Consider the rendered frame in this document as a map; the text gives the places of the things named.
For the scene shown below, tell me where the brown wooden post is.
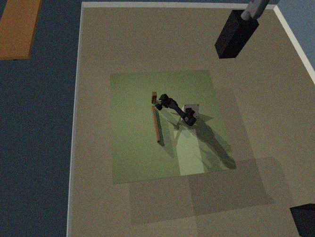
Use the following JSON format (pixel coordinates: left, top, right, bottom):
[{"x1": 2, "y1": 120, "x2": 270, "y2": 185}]
[{"x1": 151, "y1": 92, "x2": 157, "y2": 103}]

